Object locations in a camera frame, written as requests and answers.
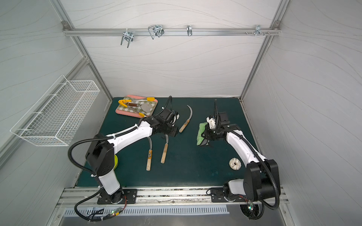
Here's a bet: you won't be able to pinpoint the metal hook clamp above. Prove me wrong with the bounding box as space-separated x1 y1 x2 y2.
120 31 134 48
148 24 165 39

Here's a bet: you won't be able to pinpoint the white wire basket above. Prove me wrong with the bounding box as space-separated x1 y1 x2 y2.
10 75 100 147

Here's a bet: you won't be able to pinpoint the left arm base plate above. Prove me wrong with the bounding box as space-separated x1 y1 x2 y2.
97 188 138 205

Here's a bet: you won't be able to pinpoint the middle metal hook clamp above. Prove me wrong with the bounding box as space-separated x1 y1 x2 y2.
148 24 165 39

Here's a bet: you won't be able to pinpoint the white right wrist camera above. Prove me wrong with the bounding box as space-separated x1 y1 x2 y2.
206 116 216 130

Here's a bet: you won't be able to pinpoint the white frosted donut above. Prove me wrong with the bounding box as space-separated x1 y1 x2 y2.
229 158 242 170

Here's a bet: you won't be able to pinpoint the right metal hook bracket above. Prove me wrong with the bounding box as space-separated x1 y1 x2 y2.
245 25 270 36

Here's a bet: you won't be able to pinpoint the left black cable bundle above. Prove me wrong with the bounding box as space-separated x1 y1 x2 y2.
74 189 128 222

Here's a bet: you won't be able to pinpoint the yellow-tipped steel tongs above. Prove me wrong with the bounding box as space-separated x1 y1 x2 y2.
118 96 156 118

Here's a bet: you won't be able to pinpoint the pink plastic tray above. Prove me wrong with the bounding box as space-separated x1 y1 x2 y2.
115 95 159 120

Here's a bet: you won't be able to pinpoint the wooden-handled steel spatula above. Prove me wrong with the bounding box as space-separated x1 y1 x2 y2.
125 102 152 113

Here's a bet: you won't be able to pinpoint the right black cable bundle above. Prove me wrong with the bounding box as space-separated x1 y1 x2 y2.
239 199 265 220

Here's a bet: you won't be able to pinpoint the small metal hook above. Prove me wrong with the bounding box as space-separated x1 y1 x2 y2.
186 25 192 37

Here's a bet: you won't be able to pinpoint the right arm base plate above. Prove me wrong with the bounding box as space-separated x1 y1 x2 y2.
206 187 246 203

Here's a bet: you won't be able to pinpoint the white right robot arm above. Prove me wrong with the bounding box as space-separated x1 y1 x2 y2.
197 103 281 210

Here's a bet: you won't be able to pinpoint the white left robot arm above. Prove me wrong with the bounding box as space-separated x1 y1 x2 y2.
68 108 179 195

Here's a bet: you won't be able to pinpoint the aluminium top rail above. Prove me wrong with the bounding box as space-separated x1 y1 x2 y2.
63 27 281 37

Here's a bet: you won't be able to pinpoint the green and black rag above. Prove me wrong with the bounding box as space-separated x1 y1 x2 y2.
197 122 209 146

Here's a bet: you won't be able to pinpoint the green checkered cloth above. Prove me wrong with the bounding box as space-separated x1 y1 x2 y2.
118 96 158 116

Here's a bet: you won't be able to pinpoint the lime green bowl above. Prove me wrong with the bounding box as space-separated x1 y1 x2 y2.
114 155 118 169

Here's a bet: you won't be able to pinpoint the black cable bundle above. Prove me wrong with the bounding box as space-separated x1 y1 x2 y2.
74 189 128 222
239 199 265 220

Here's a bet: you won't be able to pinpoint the small sickle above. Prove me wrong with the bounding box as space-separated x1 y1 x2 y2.
179 105 193 133
160 135 169 164
146 137 153 171

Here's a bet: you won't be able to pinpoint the left metal hook clamp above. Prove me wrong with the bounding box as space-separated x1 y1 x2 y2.
120 31 134 48

